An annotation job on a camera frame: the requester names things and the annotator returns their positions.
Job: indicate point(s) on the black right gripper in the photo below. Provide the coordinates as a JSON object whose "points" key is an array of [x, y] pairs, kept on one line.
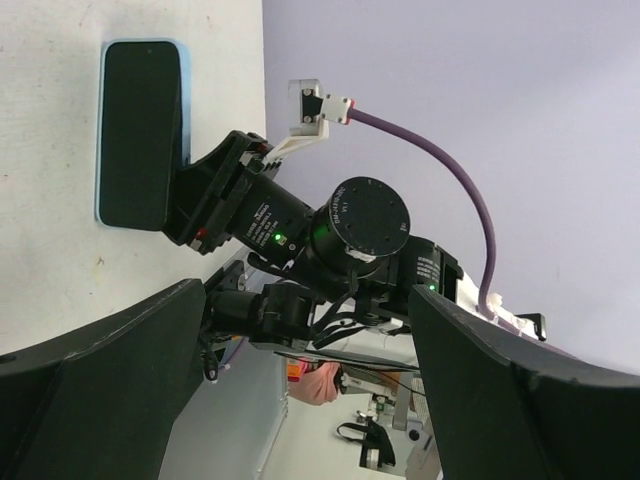
{"points": [[231, 193]]}

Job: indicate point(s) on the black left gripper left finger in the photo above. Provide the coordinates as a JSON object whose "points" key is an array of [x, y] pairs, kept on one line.
{"points": [[99, 402]]}

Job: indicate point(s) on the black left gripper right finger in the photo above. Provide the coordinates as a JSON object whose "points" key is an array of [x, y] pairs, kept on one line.
{"points": [[504, 407]]}

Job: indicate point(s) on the light blue phone case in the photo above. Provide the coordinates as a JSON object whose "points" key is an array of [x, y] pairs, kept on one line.
{"points": [[143, 130]]}

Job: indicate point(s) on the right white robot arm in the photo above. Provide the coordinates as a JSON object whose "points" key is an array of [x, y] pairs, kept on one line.
{"points": [[342, 269]]}

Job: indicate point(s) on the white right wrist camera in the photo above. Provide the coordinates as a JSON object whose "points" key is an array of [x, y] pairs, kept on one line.
{"points": [[311, 110]]}

